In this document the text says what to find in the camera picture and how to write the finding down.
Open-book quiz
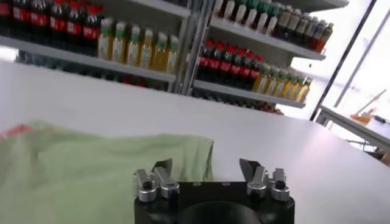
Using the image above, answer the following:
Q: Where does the white metal frame table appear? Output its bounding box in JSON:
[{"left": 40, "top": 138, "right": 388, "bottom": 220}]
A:
[{"left": 315, "top": 105, "right": 390, "bottom": 167}]

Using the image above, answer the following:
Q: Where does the beige label dark drink bottle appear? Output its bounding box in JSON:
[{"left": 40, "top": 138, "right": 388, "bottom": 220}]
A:
[
  {"left": 274, "top": 10, "right": 292, "bottom": 40},
  {"left": 285, "top": 9, "right": 302, "bottom": 43}
]

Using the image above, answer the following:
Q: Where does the yellow juice bottle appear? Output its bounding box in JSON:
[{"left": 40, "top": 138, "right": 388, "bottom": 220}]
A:
[
  {"left": 296, "top": 76, "right": 313, "bottom": 103},
  {"left": 166, "top": 35, "right": 180, "bottom": 75},
  {"left": 152, "top": 31, "right": 168, "bottom": 72},
  {"left": 272, "top": 69, "right": 289, "bottom": 97},
  {"left": 282, "top": 72, "right": 297, "bottom": 100},
  {"left": 289, "top": 74, "right": 305, "bottom": 101},
  {"left": 126, "top": 24, "right": 141, "bottom": 66},
  {"left": 112, "top": 21, "right": 127, "bottom": 63},
  {"left": 253, "top": 62, "right": 271, "bottom": 94},
  {"left": 263, "top": 66, "right": 280, "bottom": 96},
  {"left": 139, "top": 27, "right": 154, "bottom": 69},
  {"left": 97, "top": 17, "right": 113, "bottom": 60}
]

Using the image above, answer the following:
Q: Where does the light green t-shirt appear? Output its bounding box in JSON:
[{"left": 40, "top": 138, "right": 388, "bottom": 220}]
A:
[{"left": 0, "top": 120, "right": 214, "bottom": 224}]

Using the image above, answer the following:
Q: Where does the small orange object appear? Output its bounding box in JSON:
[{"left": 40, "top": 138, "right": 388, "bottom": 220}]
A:
[{"left": 350, "top": 110, "right": 375, "bottom": 124}]

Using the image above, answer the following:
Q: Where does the thin pale rod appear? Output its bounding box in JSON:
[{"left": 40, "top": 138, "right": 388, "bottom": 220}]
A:
[{"left": 355, "top": 89, "right": 388, "bottom": 116}]

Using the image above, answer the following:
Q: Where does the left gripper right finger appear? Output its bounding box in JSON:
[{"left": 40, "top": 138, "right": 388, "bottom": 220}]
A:
[{"left": 239, "top": 158, "right": 291, "bottom": 202}]

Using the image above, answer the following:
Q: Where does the grey drinks shelf unit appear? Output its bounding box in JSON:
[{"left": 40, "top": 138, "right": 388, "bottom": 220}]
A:
[
  {"left": 182, "top": 0, "right": 350, "bottom": 116},
  {"left": 0, "top": 0, "right": 199, "bottom": 94}
]

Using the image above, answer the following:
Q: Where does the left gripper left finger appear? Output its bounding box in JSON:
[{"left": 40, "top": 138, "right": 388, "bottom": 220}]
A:
[{"left": 133, "top": 158, "right": 180, "bottom": 203}]

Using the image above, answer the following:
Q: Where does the green cap dark tea bottle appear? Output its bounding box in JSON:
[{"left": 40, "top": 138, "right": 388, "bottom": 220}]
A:
[
  {"left": 234, "top": 0, "right": 247, "bottom": 24},
  {"left": 213, "top": 0, "right": 225, "bottom": 15},
  {"left": 255, "top": 1, "right": 271, "bottom": 33},
  {"left": 245, "top": 0, "right": 258, "bottom": 28},
  {"left": 224, "top": 0, "right": 235, "bottom": 19},
  {"left": 264, "top": 4, "right": 281, "bottom": 37}
]

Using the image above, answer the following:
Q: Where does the dark window frame post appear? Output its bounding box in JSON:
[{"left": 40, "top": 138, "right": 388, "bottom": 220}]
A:
[{"left": 309, "top": 0, "right": 378, "bottom": 122}]

